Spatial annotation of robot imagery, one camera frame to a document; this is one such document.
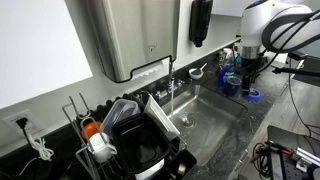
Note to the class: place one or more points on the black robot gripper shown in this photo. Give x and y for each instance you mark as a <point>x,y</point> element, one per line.
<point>251,68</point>

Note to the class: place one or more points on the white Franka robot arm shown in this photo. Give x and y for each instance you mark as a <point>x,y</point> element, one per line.
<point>263,20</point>

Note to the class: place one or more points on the stainless steel sink basin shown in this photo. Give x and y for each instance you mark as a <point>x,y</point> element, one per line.
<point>213,123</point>

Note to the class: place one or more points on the round metal sink drain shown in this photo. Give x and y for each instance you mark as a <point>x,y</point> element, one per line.
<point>187,121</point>

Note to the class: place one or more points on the dark blue plastic cup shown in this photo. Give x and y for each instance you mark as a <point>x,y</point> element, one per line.
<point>233,86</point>

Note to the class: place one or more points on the blue tape roll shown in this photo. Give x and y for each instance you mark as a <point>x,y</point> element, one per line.
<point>255,96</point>

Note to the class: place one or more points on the blue dish soap bottle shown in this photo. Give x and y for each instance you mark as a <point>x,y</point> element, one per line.
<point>222,75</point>

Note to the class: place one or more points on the white spoon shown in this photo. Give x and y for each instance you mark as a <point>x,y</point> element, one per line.
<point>203,66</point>

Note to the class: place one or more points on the small white bowl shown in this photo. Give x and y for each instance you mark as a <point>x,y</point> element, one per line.
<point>195,74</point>

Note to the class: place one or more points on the running water stream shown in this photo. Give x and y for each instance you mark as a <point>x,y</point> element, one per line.
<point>172,101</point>

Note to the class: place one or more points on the black perforated board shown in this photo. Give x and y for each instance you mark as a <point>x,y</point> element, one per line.
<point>283,160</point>

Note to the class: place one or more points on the white paper towel sheet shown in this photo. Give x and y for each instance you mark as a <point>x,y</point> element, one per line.
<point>150,70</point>

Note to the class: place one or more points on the white rectangular plate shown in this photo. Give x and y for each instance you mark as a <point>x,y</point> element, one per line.
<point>161,116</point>

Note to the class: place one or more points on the black utensil holder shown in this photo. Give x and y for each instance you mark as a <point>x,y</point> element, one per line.
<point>183,165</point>

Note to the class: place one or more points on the stainless paper towel dispenser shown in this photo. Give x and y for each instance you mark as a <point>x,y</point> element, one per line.
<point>133,33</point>

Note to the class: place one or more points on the black plastic food container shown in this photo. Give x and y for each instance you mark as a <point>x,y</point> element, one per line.
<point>140,143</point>

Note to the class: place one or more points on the clear plastic container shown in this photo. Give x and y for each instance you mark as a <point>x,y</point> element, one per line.
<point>118,115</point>

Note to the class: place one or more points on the white ceramic mug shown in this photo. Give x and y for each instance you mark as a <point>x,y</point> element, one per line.
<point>100,148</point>

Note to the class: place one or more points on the orange cup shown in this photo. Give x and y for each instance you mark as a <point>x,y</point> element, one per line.
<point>90,128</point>

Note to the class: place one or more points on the black power plug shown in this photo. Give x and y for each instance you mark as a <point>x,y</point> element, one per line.
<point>21,123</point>

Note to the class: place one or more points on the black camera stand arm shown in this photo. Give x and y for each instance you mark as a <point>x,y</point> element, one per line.
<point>295,71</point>

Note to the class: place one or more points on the black wall soap dispenser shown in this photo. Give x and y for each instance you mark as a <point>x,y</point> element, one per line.
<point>200,20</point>

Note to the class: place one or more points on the silver metal bracket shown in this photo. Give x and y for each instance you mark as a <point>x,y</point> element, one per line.
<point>306,156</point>

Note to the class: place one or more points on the white wall board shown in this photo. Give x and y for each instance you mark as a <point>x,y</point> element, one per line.
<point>36,46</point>

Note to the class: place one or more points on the white wall power outlet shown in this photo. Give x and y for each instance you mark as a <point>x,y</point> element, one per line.
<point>31,120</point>

